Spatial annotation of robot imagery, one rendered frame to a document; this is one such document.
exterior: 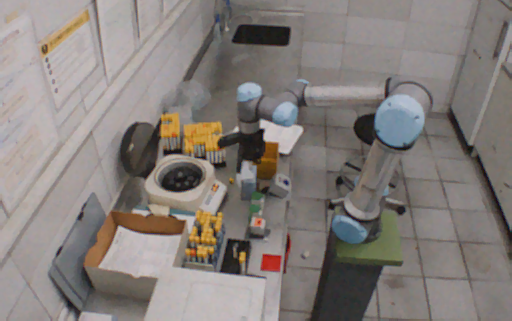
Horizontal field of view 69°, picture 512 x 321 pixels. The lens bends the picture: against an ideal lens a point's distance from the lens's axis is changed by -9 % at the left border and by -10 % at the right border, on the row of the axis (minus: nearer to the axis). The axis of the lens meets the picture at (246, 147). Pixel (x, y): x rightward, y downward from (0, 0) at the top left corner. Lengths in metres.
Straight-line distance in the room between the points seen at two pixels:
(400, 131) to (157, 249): 0.88
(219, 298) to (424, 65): 3.20
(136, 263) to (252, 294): 0.52
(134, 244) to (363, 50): 2.80
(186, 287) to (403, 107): 0.68
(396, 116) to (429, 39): 2.79
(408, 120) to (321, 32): 2.68
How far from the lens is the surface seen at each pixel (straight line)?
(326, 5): 3.55
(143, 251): 1.44
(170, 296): 1.04
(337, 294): 1.73
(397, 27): 3.68
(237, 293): 1.03
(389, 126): 1.04
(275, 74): 2.51
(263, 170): 1.71
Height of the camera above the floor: 2.05
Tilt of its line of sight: 38 degrees down
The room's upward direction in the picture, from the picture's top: straight up
